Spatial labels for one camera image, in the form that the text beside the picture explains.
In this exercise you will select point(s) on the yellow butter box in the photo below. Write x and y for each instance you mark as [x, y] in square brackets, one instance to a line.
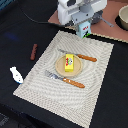
[69, 63]

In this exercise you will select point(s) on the brown sausage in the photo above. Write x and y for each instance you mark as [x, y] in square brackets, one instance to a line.
[33, 53]

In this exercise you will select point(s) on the fork with wooden handle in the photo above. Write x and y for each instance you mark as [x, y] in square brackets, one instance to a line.
[69, 81]

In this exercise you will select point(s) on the beige bowl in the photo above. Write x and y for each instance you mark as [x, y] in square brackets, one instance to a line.
[123, 14]

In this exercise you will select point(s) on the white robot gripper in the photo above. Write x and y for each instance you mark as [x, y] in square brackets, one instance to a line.
[75, 12]

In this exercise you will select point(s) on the knife with wooden handle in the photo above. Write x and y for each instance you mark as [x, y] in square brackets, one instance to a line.
[79, 55]

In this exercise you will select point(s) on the round beige plate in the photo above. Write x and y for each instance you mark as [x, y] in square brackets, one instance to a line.
[60, 67]

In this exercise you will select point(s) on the light blue milk carton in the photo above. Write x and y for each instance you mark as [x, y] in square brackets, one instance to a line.
[84, 29]

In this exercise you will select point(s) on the brown stove board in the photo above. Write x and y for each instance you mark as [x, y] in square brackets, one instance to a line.
[102, 23]

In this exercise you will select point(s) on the beige woven placemat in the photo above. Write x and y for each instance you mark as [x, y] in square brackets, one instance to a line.
[70, 102]

